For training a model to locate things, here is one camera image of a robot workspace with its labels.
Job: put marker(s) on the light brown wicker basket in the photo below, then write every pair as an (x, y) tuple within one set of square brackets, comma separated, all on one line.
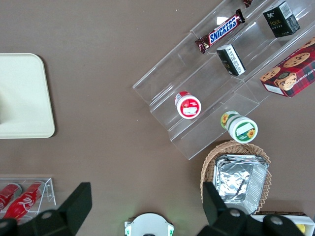
[(209, 162)]

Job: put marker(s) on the aluminium foil container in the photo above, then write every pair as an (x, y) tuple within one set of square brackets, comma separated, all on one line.
[(238, 182)]

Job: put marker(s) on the small black carton box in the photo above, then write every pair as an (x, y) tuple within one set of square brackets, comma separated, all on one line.
[(231, 60), (280, 19)]

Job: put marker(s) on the clear acrylic step display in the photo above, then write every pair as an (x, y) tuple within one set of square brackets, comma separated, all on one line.
[(253, 32), (172, 73)]

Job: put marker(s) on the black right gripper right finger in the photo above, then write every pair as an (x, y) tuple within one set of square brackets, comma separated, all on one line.
[(229, 223)]

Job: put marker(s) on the white rectangular plastic bin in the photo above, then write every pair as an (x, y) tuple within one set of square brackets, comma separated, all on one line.
[(308, 221)]

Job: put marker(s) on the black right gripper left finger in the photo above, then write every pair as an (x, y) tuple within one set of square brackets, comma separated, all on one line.
[(61, 218)]

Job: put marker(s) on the Snickers chocolate bar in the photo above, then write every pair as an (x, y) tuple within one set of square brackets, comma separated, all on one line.
[(221, 32), (248, 3)]

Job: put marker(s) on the green sunflower snack cup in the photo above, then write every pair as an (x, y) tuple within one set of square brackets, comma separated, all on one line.
[(242, 129)]

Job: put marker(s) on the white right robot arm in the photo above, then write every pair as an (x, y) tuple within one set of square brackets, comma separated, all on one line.
[(148, 225)]

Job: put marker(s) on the yellow snack packet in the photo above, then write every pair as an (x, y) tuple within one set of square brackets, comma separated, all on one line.
[(301, 228)]

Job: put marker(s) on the red cola bottle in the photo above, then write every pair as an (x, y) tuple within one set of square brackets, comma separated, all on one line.
[(24, 200), (8, 193)]

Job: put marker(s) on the red plaid cookie box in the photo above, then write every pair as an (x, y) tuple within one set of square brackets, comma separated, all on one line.
[(292, 71)]

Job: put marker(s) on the red white snack cup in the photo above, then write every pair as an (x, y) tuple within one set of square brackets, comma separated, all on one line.
[(189, 107)]

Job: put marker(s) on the clear acrylic bottle rack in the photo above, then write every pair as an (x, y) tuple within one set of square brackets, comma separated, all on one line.
[(49, 194)]

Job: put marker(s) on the beige plastic serving tray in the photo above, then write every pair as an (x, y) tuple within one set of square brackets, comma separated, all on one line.
[(24, 98)]

